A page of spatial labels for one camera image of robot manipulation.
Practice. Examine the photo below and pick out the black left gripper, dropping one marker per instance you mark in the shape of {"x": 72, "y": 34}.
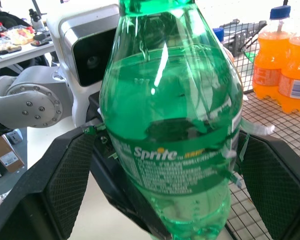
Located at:
{"x": 95, "y": 107}

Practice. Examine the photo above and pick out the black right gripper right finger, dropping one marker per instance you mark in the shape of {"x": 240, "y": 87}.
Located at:
{"x": 272, "y": 180}

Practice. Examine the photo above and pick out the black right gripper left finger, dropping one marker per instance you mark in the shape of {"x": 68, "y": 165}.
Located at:
{"x": 65, "y": 175}

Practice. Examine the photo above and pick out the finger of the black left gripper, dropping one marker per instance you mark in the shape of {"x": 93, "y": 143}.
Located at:
{"x": 115, "y": 185}

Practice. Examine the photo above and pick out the green Sprite plastic bottle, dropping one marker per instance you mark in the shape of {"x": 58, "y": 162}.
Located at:
{"x": 170, "y": 112}

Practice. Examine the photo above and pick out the brown cardboard box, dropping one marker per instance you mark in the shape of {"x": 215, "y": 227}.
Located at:
{"x": 6, "y": 153}

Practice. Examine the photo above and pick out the black smartphone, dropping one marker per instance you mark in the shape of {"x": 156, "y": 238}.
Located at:
{"x": 40, "y": 43}

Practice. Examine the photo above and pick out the white background table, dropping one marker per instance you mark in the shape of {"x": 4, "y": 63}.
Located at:
{"x": 22, "y": 55}

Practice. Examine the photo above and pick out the orange soda bottle blue cap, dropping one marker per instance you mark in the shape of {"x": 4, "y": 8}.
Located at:
{"x": 297, "y": 82}
{"x": 270, "y": 62}
{"x": 218, "y": 35}

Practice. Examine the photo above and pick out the colourful snack bags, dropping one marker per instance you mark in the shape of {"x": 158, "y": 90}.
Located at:
{"x": 20, "y": 35}

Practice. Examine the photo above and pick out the red-capped cola bottle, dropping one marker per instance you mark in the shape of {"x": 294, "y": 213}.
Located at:
{"x": 1, "y": 28}

